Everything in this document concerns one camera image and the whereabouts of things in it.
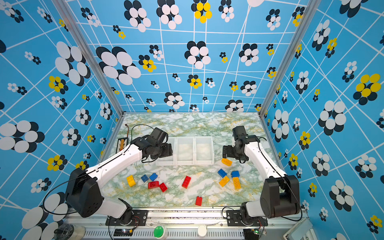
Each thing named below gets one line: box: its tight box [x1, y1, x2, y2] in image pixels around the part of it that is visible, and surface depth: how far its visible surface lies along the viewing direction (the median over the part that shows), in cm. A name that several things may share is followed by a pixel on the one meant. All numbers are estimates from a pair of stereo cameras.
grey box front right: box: [282, 217, 313, 240], surface depth 69 cm
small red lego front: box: [195, 196, 203, 206], surface depth 80 cm
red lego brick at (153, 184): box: [148, 181, 160, 189], surface depth 86 cm
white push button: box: [197, 225, 207, 238], surface depth 65 cm
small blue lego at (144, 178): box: [140, 174, 149, 183], surface depth 88 cm
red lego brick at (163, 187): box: [159, 182, 168, 193], surface depth 83 cm
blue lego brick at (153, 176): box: [149, 173, 158, 182], surface depth 89 cm
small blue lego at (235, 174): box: [230, 170, 240, 178], surface depth 89 cm
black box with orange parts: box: [115, 137, 129, 154], surface depth 102 cm
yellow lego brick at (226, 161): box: [221, 158, 233, 167], surface depth 93 cm
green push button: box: [153, 225, 166, 239], surface depth 64 cm
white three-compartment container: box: [156, 136, 215, 166], surface depth 98 cm
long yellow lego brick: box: [233, 177, 242, 190], surface depth 85 cm
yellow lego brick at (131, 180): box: [127, 175, 136, 187], surface depth 84 cm
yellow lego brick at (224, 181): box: [219, 176, 230, 188], surface depth 86 cm
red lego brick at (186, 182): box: [181, 175, 192, 189], surface depth 86 cm
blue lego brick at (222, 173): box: [217, 168, 228, 178], surface depth 90 cm
